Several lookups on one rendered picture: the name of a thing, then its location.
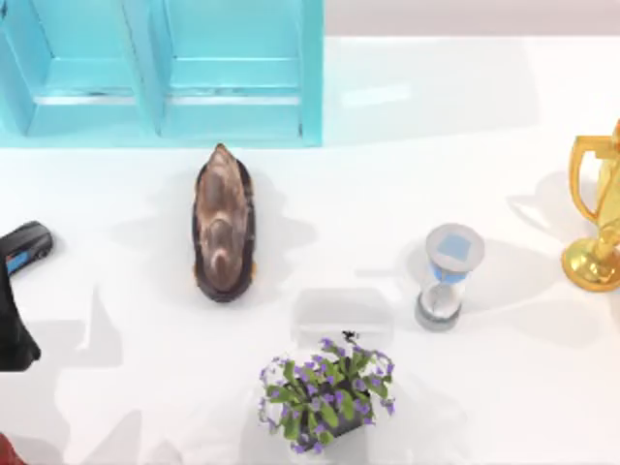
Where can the grey hourglass with blue sand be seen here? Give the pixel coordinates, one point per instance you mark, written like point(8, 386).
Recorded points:
point(448, 276)

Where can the black stapler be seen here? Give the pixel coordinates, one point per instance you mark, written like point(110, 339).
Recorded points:
point(26, 249)

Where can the brown wooden ornament on stand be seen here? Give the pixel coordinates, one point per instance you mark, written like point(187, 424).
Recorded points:
point(224, 227)

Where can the light blue rack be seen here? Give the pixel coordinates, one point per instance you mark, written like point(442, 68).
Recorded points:
point(232, 72)

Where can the gold trophy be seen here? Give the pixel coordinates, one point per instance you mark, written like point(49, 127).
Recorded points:
point(598, 227)

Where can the purple flower plant pot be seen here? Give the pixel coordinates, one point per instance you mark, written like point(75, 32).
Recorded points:
point(329, 392)

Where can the red object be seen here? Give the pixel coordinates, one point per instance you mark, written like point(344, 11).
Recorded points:
point(6, 450)

